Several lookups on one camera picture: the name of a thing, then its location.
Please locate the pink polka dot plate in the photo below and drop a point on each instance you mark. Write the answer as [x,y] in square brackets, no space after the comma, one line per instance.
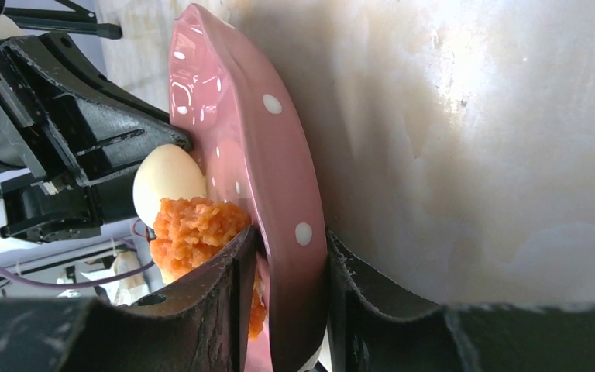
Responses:
[251,146]

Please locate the white egg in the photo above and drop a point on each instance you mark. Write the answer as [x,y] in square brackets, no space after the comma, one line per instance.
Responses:
[167,172]

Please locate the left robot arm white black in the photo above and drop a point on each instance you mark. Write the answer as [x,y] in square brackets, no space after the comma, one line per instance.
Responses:
[75,138]

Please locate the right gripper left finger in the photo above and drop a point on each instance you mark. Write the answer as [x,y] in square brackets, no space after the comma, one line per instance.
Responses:
[198,323]

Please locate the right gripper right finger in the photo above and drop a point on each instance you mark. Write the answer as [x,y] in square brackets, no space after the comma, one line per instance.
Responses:
[376,325]

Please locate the black camera tripod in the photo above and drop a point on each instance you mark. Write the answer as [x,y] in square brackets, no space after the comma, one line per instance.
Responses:
[76,19]

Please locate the orange fried chicken piece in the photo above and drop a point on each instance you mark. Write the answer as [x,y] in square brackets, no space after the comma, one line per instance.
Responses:
[189,232]

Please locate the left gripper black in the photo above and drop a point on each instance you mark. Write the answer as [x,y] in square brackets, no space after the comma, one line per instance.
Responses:
[75,139]

